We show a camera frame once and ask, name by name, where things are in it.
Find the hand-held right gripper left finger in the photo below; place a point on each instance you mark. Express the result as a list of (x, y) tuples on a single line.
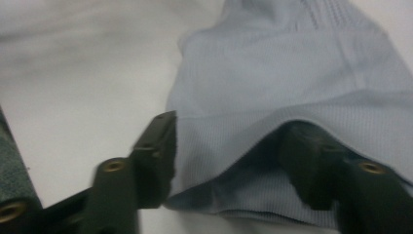
[(156, 156)]

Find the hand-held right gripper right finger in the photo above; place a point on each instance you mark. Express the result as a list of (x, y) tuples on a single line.
[(308, 162)]

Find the light blue tank top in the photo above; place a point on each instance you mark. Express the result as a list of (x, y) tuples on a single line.
[(276, 65)]

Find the white table cover sheet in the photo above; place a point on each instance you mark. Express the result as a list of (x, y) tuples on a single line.
[(81, 65)]

